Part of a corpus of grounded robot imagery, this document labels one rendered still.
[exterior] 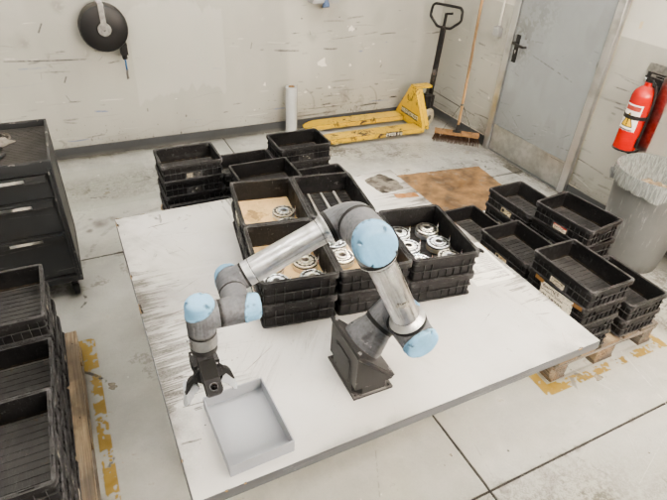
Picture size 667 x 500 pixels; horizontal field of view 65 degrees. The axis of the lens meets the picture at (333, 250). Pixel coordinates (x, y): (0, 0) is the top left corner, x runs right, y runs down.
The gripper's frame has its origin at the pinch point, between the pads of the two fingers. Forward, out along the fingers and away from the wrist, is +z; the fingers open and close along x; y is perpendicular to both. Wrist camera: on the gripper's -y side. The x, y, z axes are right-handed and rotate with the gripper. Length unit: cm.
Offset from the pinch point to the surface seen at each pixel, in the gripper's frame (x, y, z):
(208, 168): -59, 213, 35
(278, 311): -36, 38, 11
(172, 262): -9, 96, 19
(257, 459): -8.1, -13.5, 15.9
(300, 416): -26.6, -2.8, 19.0
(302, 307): -45, 37, 11
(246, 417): -10.9, 3.8, 18.6
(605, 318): -203, 8, 52
